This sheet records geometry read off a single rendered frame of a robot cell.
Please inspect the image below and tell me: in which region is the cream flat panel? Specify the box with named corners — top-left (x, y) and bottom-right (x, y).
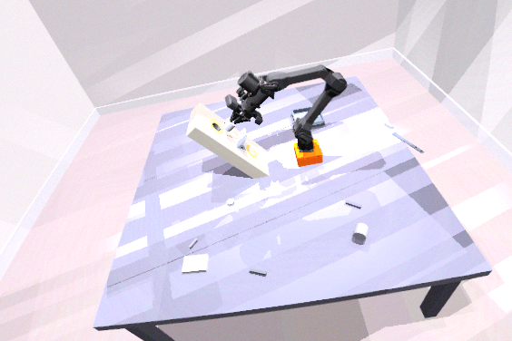
top-left (186, 102), bottom-right (270, 179)

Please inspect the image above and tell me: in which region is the dark grey flat bar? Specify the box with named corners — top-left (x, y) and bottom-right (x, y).
top-left (250, 268), bottom-right (267, 276)
top-left (346, 200), bottom-right (362, 209)

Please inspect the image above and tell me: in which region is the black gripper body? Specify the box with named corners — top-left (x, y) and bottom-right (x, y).
top-left (224, 93), bottom-right (263, 125)

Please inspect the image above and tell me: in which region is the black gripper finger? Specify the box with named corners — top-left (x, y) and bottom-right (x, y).
top-left (234, 112), bottom-right (251, 124)
top-left (230, 110), bottom-right (241, 122)

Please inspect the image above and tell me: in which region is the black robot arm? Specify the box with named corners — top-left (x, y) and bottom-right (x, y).
top-left (236, 64), bottom-right (348, 152)

